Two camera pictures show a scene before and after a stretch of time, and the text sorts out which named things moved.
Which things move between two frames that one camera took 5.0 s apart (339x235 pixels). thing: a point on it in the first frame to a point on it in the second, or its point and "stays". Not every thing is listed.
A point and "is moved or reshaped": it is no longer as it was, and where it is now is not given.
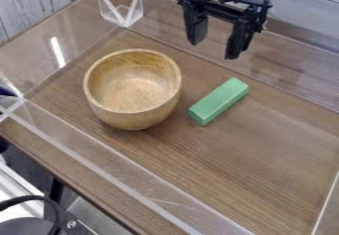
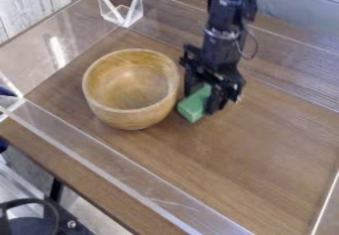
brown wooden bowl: x=130 y=87 stays
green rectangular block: x=218 y=100 is moved or reshaped
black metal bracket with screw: x=72 y=225 stays
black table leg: x=56 y=189 stays
